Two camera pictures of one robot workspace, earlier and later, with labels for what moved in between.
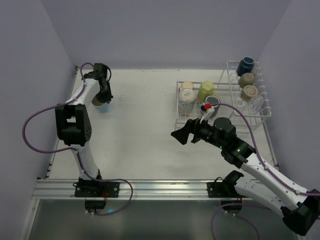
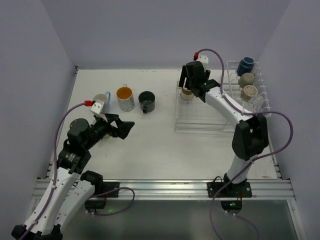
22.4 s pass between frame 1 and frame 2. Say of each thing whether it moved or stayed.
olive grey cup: stayed
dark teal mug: moved
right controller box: stayed
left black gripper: moved
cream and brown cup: moved
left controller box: stayed
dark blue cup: stayed
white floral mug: moved
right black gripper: moved
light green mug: moved
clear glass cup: stayed
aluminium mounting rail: stayed
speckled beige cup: stayed
